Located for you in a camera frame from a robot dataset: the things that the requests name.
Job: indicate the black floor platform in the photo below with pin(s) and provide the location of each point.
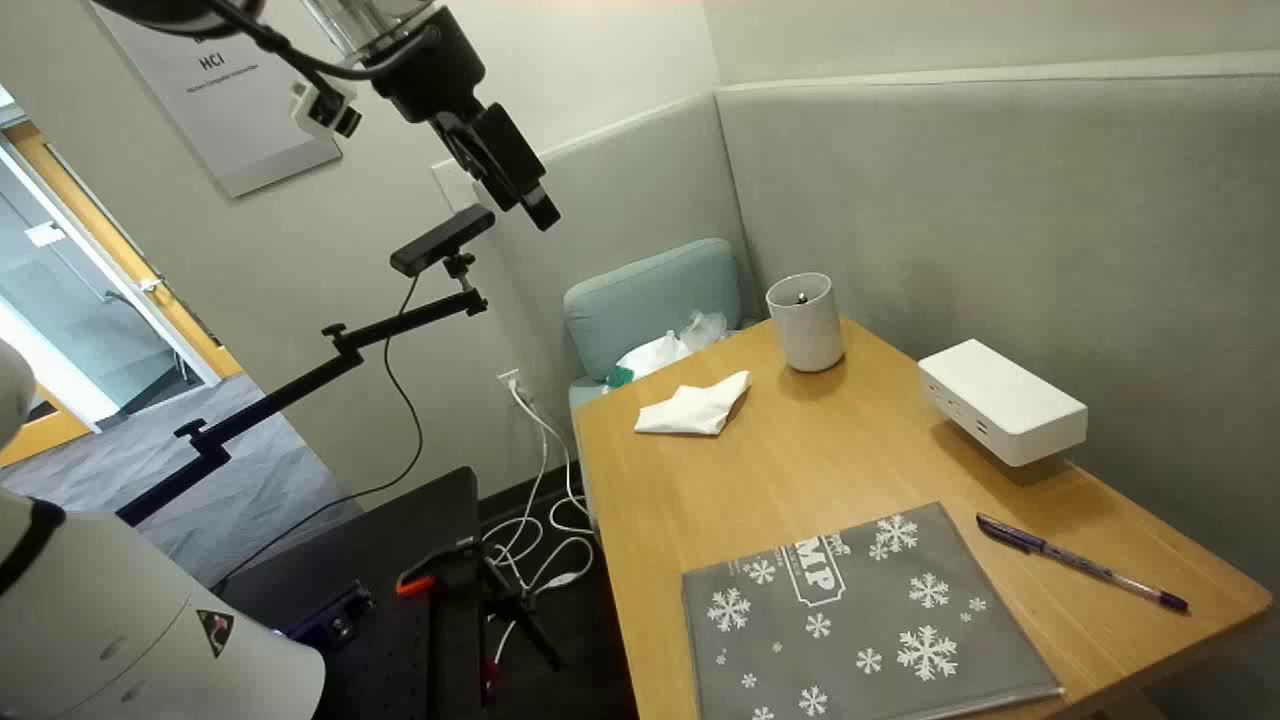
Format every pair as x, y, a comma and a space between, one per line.
354, 584

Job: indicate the black tripod stand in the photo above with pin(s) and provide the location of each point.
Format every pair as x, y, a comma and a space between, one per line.
514, 604

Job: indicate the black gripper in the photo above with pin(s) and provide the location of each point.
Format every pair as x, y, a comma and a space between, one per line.
431, 65

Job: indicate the grey snowflake folder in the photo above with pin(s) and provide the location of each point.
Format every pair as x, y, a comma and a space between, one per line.
854, 627

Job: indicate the teal upholstered chair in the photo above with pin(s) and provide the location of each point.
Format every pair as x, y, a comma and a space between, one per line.
644, 303

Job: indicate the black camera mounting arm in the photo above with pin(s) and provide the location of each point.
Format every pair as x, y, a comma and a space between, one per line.
295, 392

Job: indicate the white folded tissue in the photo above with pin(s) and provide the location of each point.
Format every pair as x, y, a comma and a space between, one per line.
695, 405

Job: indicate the white power strip box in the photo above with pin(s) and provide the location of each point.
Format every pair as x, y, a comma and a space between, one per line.
1001, 400

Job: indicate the white wall switch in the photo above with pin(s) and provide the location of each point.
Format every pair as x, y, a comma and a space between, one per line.
448, 183

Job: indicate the black stereo camera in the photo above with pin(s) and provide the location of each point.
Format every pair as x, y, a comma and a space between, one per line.
440, 243

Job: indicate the white ceramic cup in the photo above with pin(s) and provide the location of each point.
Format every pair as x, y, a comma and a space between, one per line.
807, 335

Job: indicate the dark purple pen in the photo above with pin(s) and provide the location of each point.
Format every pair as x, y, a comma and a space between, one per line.
1083, 567

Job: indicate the grey wall poster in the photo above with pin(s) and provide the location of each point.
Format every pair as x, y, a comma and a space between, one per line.
221, 101

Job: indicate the wooden door frame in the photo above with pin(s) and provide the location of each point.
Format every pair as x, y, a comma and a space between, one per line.
124, 255

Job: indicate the white wall socket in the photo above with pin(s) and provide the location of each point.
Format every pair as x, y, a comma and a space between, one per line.
514, 380

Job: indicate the white plastic bag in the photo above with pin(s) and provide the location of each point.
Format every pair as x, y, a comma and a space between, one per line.
665, 345

